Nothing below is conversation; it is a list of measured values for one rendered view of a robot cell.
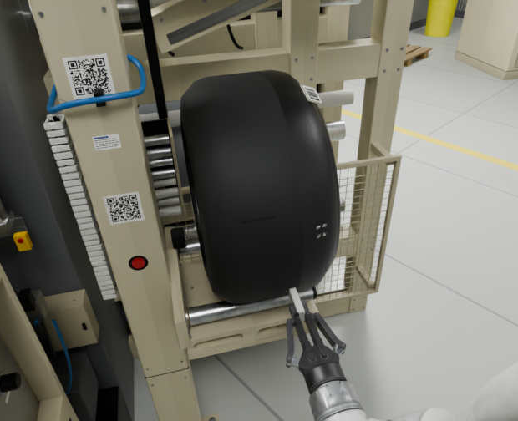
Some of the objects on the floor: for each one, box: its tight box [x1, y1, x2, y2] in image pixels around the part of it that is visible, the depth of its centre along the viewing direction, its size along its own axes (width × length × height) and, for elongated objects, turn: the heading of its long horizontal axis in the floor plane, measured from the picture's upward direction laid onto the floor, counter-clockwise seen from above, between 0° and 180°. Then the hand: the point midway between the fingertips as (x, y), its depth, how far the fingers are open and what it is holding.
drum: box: [424, 0, 458, 37], centre depth 684 cm, size 45×46×71 cm
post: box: [28, 0, 202, 421], centre depth 98 cm, size 13×13×250 cm
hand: (296, 303), depth 96 cm, fingers closed
